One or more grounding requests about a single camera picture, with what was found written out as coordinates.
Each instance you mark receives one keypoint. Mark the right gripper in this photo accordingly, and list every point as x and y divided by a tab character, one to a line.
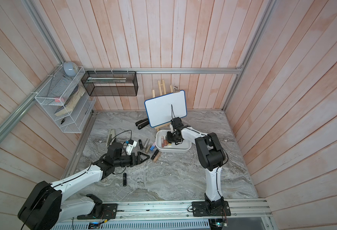
168	137

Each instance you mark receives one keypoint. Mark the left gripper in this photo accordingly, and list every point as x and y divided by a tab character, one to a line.
139	160

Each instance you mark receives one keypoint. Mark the black lipstick silver band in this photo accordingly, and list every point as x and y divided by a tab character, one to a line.
140	144

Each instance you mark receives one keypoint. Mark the white plastic storage box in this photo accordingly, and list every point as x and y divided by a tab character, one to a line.
171	148

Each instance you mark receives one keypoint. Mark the pale pink lip gloss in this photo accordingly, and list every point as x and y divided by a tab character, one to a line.
162	141

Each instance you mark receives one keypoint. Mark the black round lipstick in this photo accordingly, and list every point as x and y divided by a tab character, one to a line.
124	179

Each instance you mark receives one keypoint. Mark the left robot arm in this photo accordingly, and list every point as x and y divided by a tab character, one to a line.
48	203

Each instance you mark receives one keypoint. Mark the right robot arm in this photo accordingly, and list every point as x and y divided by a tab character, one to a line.
211	156

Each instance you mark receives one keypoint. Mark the gold lipstick tube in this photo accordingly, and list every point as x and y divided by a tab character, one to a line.
148	148

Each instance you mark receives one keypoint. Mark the pink blue gradient lipstick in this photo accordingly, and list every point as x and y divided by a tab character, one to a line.
153	146

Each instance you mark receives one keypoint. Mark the beige lipstick tube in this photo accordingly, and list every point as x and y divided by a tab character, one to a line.
157	157

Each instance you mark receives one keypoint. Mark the black lipstick gold band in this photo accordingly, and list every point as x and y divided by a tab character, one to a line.
155	154

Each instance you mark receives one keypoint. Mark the silver lipstick tube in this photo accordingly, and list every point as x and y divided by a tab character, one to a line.
146	143

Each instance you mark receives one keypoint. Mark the blue framed whiteboard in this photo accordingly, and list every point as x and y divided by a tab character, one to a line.
162	109

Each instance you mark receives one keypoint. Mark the black stapler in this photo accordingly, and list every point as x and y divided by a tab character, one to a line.
142	123

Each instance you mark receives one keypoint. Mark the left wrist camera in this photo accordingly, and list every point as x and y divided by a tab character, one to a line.
131	144

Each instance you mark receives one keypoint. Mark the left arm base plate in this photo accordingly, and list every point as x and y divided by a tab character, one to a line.
102	211

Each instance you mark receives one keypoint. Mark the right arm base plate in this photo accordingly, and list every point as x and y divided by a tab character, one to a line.
206	209

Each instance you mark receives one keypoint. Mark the black mesh wall basket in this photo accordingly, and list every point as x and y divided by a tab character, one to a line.
110	83

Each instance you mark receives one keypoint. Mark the white wire wall shelf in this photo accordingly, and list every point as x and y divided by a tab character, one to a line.
55	93

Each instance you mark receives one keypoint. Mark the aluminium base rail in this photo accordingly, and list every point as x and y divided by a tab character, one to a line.
183	209

